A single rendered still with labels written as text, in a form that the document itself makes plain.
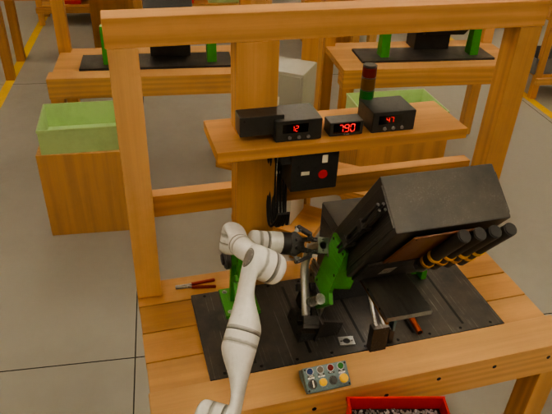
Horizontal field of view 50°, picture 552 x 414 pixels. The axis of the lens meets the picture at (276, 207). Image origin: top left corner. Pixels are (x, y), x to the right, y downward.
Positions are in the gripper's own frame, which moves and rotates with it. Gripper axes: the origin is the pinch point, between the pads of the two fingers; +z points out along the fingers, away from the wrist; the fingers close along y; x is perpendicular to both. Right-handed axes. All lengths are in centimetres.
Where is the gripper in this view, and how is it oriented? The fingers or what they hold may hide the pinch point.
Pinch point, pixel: (317, 246)
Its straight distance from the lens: 201.9
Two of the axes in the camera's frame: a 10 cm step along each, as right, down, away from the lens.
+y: 0.2, -9.8, 2.1
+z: 9.2, 1.0, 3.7
